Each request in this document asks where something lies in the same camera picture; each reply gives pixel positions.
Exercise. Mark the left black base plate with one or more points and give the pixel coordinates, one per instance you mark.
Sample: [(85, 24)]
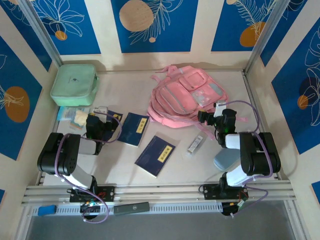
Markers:
[(107, 193)]

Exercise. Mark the clear plastic labelled box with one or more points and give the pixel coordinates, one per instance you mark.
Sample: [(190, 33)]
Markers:
[(195, 146)]

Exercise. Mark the pink school backpack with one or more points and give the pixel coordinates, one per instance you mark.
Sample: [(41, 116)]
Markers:
[(175, 97)]

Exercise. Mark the small blue block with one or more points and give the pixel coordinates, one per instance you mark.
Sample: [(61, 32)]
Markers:
[(46, 210)]

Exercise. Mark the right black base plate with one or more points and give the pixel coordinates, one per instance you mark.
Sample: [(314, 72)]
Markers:
[(210, 192)]

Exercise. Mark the snack packets in plastic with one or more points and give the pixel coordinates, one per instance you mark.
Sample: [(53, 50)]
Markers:
[(63, 113)]

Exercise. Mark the dark grey flat device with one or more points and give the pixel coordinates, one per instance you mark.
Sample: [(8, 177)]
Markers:
[(132, 208)]

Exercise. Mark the long aluminium mounting rail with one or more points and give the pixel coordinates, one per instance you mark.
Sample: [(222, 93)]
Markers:
[(162, 192)]

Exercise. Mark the light blue pencil case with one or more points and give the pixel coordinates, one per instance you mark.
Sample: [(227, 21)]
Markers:
[(223, 160)]

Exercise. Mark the aluminium side rail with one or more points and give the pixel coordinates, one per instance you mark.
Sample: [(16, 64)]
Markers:
[(54, 125), (251, 92)]

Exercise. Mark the mint green lunch bag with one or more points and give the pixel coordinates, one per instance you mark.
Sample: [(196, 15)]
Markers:
[(72, 82)]

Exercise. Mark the aluminium frame post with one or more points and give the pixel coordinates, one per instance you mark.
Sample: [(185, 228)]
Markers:
[(42, 35), (265, 35)]

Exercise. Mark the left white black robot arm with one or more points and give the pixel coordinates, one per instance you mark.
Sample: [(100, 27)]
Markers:
[(62, 155)]

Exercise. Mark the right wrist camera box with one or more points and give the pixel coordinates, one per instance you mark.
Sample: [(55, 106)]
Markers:
[(206, 116)]

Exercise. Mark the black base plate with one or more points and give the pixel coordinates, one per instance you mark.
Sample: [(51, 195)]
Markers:
[(210, 192), (107, 193)]

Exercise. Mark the clear packet yellow snack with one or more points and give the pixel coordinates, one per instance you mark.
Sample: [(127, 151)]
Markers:
[(80, 118)]

